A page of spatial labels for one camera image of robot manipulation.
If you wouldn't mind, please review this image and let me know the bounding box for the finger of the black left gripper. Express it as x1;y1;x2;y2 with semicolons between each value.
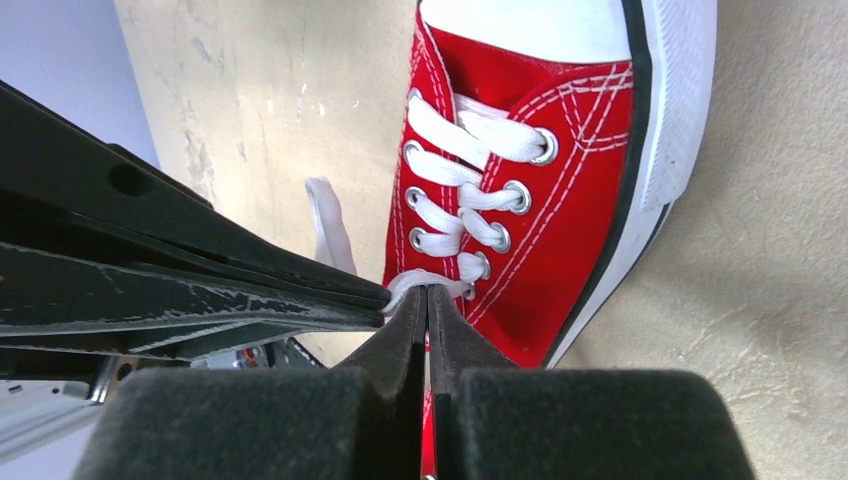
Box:
1;83;390;308
1;243;386;360

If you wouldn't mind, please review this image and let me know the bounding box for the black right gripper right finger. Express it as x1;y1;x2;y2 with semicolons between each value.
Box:
427;286;754;479

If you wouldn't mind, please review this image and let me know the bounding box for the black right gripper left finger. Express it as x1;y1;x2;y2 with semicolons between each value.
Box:
74;287;427;479

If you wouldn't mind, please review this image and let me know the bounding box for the red canvas sneaker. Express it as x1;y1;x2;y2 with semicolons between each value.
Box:
382;0;719;480

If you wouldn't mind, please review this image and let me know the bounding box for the white shoelace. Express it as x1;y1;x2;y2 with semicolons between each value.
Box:
304;92;548;316

